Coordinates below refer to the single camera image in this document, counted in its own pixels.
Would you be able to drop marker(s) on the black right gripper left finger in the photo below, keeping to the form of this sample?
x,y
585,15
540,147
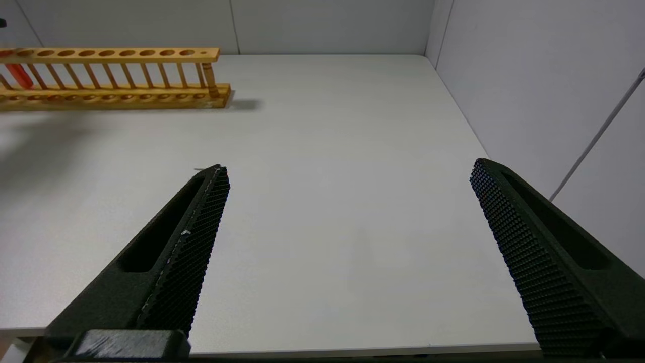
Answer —
x,y
176,262

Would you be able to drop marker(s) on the wooden test tube rack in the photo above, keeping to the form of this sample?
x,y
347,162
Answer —
x,y
121,53

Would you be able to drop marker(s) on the red pigment glass test tube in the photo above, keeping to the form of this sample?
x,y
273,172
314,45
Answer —
x,y
20,75

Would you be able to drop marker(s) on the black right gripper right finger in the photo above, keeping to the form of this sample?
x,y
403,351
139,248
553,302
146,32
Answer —
x,y
549,262

